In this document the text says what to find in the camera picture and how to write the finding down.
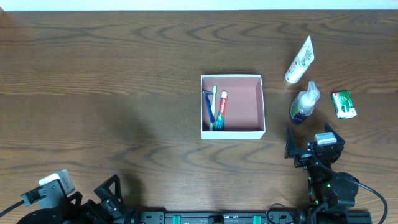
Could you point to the green white toothbrush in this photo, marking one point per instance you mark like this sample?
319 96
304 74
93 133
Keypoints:
214 91

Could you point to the Colgate toothpaste tube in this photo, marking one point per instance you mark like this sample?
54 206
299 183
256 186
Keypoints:
219 125

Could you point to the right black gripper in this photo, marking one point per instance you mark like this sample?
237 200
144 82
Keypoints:
306 156

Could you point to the black mounting rail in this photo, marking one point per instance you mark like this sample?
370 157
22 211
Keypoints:
272 216

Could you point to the white floral lotion tube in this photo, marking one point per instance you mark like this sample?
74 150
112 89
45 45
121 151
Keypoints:
301 63

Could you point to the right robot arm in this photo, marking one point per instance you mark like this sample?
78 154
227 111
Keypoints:
332 193

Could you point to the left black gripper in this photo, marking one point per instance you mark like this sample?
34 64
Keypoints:
94 205

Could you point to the green soap bar packet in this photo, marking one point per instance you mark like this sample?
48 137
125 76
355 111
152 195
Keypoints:
343 104

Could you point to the blue disposable razor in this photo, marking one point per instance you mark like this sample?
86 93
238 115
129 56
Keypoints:
208 105

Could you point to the clear pump soap bottle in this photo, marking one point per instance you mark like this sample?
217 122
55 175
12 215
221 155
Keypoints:
303 105

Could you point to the white cardboard box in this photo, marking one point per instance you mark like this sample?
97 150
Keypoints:
244 113

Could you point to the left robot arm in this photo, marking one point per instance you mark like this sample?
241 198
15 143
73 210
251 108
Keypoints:
56 215

